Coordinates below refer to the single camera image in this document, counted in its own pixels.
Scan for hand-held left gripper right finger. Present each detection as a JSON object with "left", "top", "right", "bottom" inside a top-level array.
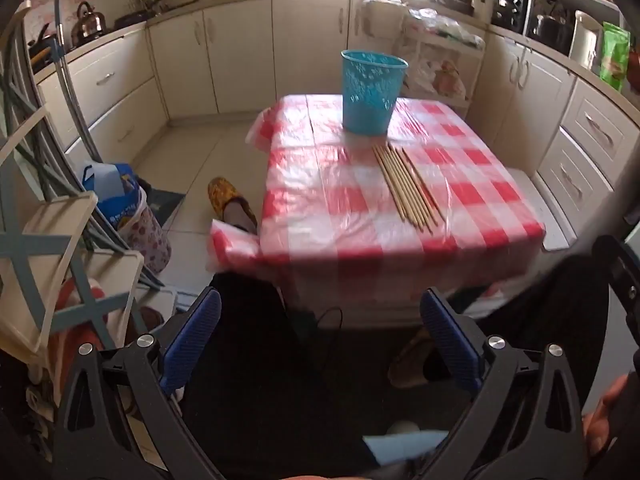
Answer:
[{"left": 415, "top": 287, "right": 588, "bottom": 480}]

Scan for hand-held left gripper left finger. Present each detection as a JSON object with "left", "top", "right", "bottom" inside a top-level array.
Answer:
[{"left": 52, "top": 287, "right": 226, "bottom": 480}]

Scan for row of wooden chopsticks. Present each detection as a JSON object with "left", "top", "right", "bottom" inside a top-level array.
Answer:
[{"left": 371, "top": 144, "right": 447, "bottom": 235}]

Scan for blue perforated plastic basket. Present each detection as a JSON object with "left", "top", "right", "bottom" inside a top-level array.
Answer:
[{"left": 341, "top": 50, "right": 409, "bottom": 136}]

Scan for person's right hand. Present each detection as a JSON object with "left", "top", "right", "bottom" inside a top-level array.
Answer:
[{"left": 584, "top": 374, "right": 632, "bottom": 456}]

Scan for person's left leg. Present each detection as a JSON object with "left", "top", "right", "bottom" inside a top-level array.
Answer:
[{"left": 180, "top": 200, "right": 351, "bottom": 480}]

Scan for person's leg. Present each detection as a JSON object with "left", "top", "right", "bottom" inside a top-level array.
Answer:
[
  {"left": 387, "top": 255, "right": 608, "bottom": 411},
  {"left": 180, "top": 200, "right": 351, "bottom": 480}
]

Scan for person's right leg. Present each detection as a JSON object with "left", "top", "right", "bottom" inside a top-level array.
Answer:
[{"left": 387, "top": 255, "right": 608, "bottom": 411}]

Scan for floral fabric bin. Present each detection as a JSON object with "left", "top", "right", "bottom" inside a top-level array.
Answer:
[{"left": 117, "top": 187, "right": 172, "bottom": 275}]

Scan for pale blue sheet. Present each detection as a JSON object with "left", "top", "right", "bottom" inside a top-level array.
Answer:
[{"left": 362, "top": 429, "right": 449, "bottom": 466}]

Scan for dark floor mat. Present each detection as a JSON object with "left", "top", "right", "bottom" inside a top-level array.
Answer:
[{"left": 147, "top": 187, "right": 187, "bottom": 226}]

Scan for yellow patterned slipper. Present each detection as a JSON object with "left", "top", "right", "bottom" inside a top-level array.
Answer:
[{"left": 207, "top": 176, "right": 259, "bottom": 233}]

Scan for blue white bag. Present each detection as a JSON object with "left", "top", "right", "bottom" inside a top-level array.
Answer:
[{"left": 82, "top": 161, "right": 146, "bottom": 226}]

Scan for cream folding rack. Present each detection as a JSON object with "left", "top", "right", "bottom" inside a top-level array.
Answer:
[{"left": 0, "top": 0, "right": 167, "bottom": 361}]

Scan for red white checkered tablecloth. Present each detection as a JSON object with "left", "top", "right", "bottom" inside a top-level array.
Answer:
[{"left": 209, "top": 94, "right": 547, "bottom": 308}]

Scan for green packet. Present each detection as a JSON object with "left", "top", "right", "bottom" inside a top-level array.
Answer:
[{"left": 599, "top": 21, "right": 632, "bottom": 92}]

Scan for white thermos pot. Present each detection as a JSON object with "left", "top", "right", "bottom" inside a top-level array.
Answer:
[{"left": 570, "top": 10, "right": 603, "bottom": 68}]

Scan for dark steel pot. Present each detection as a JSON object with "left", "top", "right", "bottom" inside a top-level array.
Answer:
[{"left": 530, "top": 14, "right": 571, "bottom": 51}]

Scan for white storage cart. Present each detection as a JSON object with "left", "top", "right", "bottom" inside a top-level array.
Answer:
[{"left": 402, "top": 10, "right": 486, "bottom": 121}]

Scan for cream kitchen cabinets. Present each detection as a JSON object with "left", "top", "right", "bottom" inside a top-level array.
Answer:
[{"left": 30, "top": 0, "right": 640, "bottom": 241}]

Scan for black toaster oven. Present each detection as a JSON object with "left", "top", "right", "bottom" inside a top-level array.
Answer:
[{"left": 492, "top": 0, "right": 531, "bottom": 31}]

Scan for clear plastic bag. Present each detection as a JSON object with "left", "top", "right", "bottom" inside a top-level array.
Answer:
[{"left": 407, "top": 10, "right": 486, "bottom": 51}]

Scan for steel kettle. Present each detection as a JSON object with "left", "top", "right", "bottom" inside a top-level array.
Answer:
[{"left": 70, "top": 1, "right": 108, "bottom": 48}]

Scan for black cable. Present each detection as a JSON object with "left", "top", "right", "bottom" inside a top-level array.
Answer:
[{"left": 300, "top": 307, "right": 346, "bottom": 386}]

